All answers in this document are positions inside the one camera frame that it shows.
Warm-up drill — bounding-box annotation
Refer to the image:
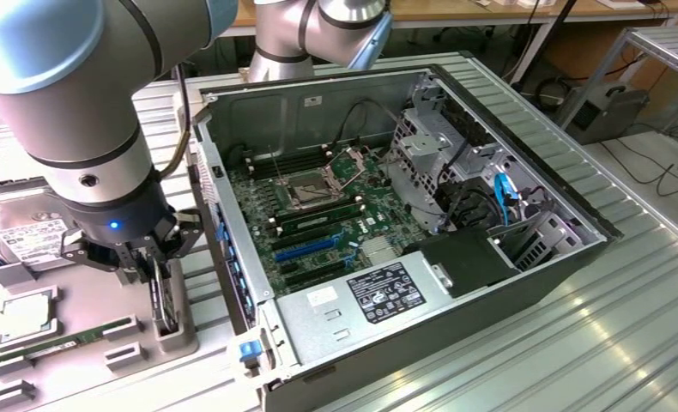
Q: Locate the thin metal locking lever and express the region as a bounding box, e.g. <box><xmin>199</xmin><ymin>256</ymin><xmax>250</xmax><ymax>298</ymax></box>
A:
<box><xmin>267</xmin><ymin>144</ymin><xmax>287</xmax><ymax>184</ymax></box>

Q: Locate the silver hard disk white label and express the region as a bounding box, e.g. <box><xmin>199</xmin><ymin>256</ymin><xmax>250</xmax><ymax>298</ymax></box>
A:
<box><xmin>0</xmin><ymin>201</ymin><xmax>88</xmax><ymax>268</ymax></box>

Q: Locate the black wire loop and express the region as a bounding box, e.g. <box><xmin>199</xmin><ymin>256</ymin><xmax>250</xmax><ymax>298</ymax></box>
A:
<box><xmin>335</xmin><ymin>98</ymin><xmax>402</xmax><ymax>149</ymax></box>

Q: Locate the silver CPU chip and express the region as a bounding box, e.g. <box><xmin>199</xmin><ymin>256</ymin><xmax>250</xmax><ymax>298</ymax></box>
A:
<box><xmin>0</xmin><ymin>295</ymin><xmax>55</xmax><ymax>342</ymax></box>

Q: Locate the wooden desk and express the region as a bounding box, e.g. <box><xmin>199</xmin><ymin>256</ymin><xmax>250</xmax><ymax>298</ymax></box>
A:
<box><xmin>223</xmin><ymin>0</ymin><xmax>678</xmax><ymax>38</ymax></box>

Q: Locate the grey power supply black label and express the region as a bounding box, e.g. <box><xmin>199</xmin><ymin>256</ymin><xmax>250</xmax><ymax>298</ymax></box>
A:
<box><xmin>274</xmin><ymin>251</ymin><xmax>462</xmax><ymax>368</ymax></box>

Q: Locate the CPU socket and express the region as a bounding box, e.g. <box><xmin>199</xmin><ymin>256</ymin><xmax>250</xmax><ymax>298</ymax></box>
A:
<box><xmin>279</xmin><ymin>170</ymin><xmax>343</xmax><ymax>210</ymax></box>

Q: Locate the metal socket cover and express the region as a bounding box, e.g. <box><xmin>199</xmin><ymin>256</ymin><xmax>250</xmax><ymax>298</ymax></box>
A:
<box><xmin>322</xmin><ymin>146</ymin><xmax>375</xmax><ymax>186</ymax></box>

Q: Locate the perforated metal disk bay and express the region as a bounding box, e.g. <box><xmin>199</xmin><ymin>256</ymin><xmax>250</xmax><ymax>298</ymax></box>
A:
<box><xmin>385</xmin><ymin>106</ymin><xmax>475</xmax><ymax>228</ymax></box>

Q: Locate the installed green RAM stick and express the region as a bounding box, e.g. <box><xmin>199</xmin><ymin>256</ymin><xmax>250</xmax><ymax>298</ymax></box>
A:
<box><xmin>272</xmin><ymin>202</ymin><xmax>367</xmax><ymax>235</ymax></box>

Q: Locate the metal slat frame table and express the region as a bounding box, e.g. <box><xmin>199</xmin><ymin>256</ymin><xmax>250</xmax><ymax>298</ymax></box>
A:
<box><xmin>587</xmin><ymin>26</ymin><xmax>678</xmax><ymax>134</ymax></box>

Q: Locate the blue expansion slot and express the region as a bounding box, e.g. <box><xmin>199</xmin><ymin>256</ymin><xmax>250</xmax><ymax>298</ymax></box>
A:
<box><xmin>272</xmin><ymin>233</ymin><xmax>347</xmax><ymax>264</ymax></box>

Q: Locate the black open PC case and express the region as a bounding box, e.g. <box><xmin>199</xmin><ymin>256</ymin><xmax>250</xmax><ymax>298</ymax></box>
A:
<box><xmin>191</xmin><ymin>63</ymin><xmax>626</xmax><ymax>398</ymax></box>

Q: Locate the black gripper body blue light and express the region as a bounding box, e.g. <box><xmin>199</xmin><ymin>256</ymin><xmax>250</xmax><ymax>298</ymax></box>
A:
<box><xmin>58</xmin><ymin>170</ymin><xmax>182</xmax><ymax>250</ymax></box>

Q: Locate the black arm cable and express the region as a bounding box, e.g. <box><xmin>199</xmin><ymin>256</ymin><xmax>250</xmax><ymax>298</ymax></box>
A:
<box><xmin>158</xmin><ymin>64</ymin><xmax>198</xmax><ymax>178</ymax></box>

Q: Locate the blue flat wire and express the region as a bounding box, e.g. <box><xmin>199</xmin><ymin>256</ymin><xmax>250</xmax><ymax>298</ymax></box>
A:
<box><xmin>494</xmin><ymin>170</ymin><xmax>517</xmax><ymax>227</ymax></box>

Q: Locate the silver finned heatsink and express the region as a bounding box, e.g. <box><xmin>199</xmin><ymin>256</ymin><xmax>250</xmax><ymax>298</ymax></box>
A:
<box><xmin>359</xmin><ymin>238</ymin><xmax>405</xmax><ymax>262</ymax></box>

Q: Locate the grey parts rack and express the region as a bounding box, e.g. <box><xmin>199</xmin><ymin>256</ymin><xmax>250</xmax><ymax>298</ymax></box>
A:
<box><xmin>0</xmin><ymin>179</ymin><xmax>202</xmax><ymax>412</ymax></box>

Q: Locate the grey box device with handle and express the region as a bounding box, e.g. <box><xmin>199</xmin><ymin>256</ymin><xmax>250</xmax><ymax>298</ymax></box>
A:
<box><xmin>561</xmin><ymin>79</ymin><xmax>650</xmax><ymax>146</ymax></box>

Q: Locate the green motherboard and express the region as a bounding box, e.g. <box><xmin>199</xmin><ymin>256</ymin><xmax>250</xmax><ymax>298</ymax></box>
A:
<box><xmin>222</xmin><ymin>144</ymin><xmax>405</xmax><ymax>298</ymax></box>

